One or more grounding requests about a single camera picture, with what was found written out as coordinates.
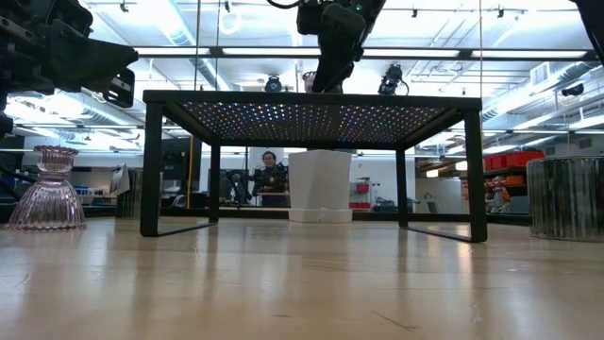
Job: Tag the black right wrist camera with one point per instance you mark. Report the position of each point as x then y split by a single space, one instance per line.
311 19

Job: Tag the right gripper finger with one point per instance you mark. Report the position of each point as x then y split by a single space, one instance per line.
332 66

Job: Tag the white hexagonal plant pot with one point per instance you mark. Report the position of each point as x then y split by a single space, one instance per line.
320 184

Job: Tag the red plastic storage bin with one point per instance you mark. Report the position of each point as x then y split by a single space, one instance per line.
494 162
524 158

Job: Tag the small red box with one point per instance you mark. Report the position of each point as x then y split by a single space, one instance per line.
361 187
359 205

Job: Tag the person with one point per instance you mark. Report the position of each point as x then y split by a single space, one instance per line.
271 181

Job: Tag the pink ribbed glass candlestick holder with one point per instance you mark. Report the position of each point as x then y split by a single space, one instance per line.
308 82
49 203

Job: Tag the black perforated metal riser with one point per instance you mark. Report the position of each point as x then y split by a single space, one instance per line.
311 100

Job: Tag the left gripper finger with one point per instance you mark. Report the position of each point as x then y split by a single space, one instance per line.
89 61

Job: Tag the metal shelf rack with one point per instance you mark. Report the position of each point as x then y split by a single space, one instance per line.
500 189

